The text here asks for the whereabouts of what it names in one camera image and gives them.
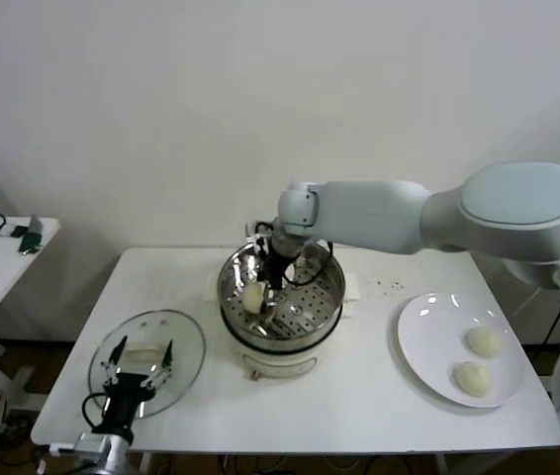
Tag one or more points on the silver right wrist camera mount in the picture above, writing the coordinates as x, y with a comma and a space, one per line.
252, 232

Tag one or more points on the white round plate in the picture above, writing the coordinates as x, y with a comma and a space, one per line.
433, 346

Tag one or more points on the white steamed baozi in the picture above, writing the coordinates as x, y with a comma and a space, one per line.
483, 341
472, 378
254, 299

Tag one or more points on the stainless steel steamer basket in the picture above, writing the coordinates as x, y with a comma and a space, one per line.
309, 307

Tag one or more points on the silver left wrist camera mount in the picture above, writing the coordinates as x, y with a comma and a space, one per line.
92, 443

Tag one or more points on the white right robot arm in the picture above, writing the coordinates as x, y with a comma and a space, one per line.
384, 218

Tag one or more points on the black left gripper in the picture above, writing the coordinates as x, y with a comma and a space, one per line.
124, 391

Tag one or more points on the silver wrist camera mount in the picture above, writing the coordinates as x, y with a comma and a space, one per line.
252, 232
92, 443

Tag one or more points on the cream electric cooking pot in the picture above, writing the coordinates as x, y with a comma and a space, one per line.
280, 363

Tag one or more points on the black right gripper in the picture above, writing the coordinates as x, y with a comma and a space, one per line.
280, 267

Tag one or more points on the green circuit board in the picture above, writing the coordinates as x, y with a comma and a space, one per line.
30, 240

